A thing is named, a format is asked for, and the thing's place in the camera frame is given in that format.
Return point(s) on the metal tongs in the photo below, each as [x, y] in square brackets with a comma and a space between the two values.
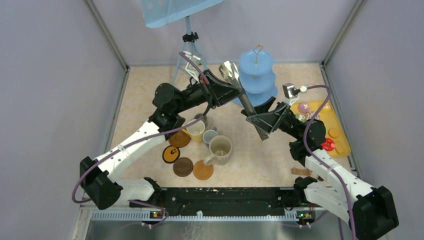
[240, 96]

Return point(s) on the orange biscuit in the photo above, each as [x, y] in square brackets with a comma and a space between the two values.
[334, 133]

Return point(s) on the green cupcake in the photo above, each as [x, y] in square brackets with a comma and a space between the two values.
[300, 117]

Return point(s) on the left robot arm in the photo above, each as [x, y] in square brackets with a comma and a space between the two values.
[99, 177]

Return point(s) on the yellow mug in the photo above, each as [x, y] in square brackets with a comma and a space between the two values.
[195, 130]

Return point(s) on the small grey-blue cup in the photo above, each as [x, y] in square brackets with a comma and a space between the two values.
[208, 135]

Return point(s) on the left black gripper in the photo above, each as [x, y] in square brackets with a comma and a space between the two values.
[218, 92]

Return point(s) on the small olive cup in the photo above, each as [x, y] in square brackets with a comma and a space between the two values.
[204, 119]

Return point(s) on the pink cupcake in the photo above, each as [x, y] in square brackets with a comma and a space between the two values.
[303, 108]

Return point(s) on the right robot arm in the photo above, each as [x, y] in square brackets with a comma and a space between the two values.
[369, 211]

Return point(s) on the orange-brown coaster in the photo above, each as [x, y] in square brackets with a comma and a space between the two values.
[202, 172]

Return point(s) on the orange smiley coaster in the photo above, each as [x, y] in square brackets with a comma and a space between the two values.
[170, 154]

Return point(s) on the large cream mug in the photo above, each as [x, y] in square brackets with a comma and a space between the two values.
[220, 148]

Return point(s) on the red donut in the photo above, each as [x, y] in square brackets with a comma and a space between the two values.
[329, 144]

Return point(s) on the blue three-tier cake stand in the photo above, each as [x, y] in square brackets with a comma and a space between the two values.
[256, 74]

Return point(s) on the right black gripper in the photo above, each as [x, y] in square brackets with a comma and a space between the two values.
[270, 122]

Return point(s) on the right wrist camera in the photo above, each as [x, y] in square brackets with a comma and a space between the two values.
[291, 93]

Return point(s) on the brown wooden blocks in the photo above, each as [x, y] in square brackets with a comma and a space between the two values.
[301, 171]

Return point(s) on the dark brown coaster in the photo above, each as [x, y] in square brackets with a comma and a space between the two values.
[183, 167]

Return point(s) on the blue tripod stand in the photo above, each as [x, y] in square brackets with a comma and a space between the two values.
[192, 50]

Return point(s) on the yellow serving tray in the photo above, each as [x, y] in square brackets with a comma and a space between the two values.
[336, 143]

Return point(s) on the yellow cupcake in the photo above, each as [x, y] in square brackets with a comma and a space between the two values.
[327, 107]

